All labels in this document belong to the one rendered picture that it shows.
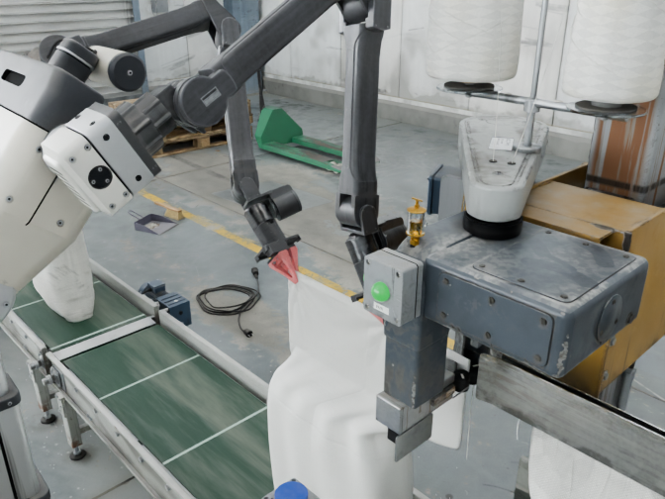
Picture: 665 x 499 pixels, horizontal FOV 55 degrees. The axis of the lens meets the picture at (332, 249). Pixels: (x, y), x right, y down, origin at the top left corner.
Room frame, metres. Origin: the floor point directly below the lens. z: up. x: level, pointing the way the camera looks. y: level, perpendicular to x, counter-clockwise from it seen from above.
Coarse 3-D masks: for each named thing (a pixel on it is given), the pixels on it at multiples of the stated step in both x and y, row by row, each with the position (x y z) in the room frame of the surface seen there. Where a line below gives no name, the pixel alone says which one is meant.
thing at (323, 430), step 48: (288, 288) 1.31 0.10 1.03; (336, 336) 1.20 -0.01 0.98; (384, 336) 1.10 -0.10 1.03; (288, 384) 1.24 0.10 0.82; (336, 384) 1.18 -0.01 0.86; (288, 432) 1.21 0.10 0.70; (336, 432) 1.11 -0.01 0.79; (384, 432) 1.05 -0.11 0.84; (432, 432) 1.00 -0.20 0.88; (288, 480) 1.22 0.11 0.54; (336, 480) 1.09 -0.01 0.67; (384, 480) 1.05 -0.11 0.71
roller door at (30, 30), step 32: (0, 0) 7.55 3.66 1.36; (32, 0) 7.78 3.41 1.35; (64, 0) 8.04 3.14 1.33; (96, 0) 8.30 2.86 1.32; (128, 0) 8.56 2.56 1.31; (0, 32) 7.51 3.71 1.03; (32, 32) 7.73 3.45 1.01; (64, 32) 8.00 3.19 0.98; (96, 32) 8.26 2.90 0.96; (128, 96) 8.45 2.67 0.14
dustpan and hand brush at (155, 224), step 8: (168, 208) 4.45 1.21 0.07; (176, 208) 4.44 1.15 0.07; (136, 216) 4.28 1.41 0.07; (144, 216) 4.31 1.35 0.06; (152, 216) 4.37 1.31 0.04; (160, 216) 4.35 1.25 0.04; (168, 216) 4.43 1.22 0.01; (176, 216) 4.39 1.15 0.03; (136, 224) 4.18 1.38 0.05; (144, 224) 4.29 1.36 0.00; (152, 224) 4.27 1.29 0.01; (160, 224) 4.29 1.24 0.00; (168, 224) 4.29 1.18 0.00; (176, 224) 4.29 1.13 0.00; (152, 232) 4.12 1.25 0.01; (160, 232) 4.14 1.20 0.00
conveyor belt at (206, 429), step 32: (96, 352) 2.04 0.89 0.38; (128, 352) 2.04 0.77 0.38; (160, 352) 2.04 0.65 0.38; (192, 352) 2.04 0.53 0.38; (96, 384) 1.84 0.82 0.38; (128, 384) 1.84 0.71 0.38; (160, 384) 1.84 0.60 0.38; (192, 384) 1.84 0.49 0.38; (224, 384) 1.84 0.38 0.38; (128, 416) 1.67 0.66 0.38; (160, 416) 1.67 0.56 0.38; (192, 416) 1.67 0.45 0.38; (224, 416) 1.67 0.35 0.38; (256, 416) 1.67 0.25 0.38; (160, 448) 1.52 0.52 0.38; (192, 448) 1.52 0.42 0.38; (224, 448) 1.52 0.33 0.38; (256, 448) 1.52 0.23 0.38; (192, 480) 1.39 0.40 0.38; (224, 480) 1.39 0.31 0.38; (256, 480) 1.39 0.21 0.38
